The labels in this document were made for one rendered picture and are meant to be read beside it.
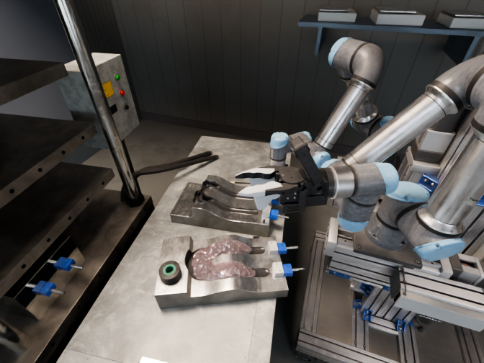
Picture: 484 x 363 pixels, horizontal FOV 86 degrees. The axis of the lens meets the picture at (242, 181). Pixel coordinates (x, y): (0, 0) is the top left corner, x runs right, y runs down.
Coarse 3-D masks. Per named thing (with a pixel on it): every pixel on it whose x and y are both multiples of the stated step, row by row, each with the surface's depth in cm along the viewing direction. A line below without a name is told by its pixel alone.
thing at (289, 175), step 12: (288, 168) 60; (324, 168) 59; (288, 180) 56; (300, 180) 56; (300, 192) 57; (312, 192) 60; (324, 192) 60; (288, 204) 59; (300, 204) 58; (312, 204) 61; (324, 204) 61
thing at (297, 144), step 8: (296, 144) 53; (304, 144) 52; (296, 152) 53; (304, 152) 53; (304, 160) 54; (312, 160) 54; (304, 168) 57; (312, 168) 55; (312, 176) 56; (320, 176) 57
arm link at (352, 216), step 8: (336, 200) 70; (344, 200) 66; (352, 200) 63; (344, 208) 66; (352, 208) 64; (360, 208) 62; (368, 208) 62; (344, 216) 67; (352, 216) 65; (360, 216) 64; (368, 216) 64; (344, 224) 68; (352, 224) 66; (360, 224) 66
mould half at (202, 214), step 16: (208, 176) 143; (192, 192) 144; (208, 192) 133; (176, 208) 134; (192, 208) 125; (208, 208) 125; (256, 208) 130; (192, 224) 133; (208, 224) 130; (224, 224) 128; (240, 224) 125; (256, 224) 123
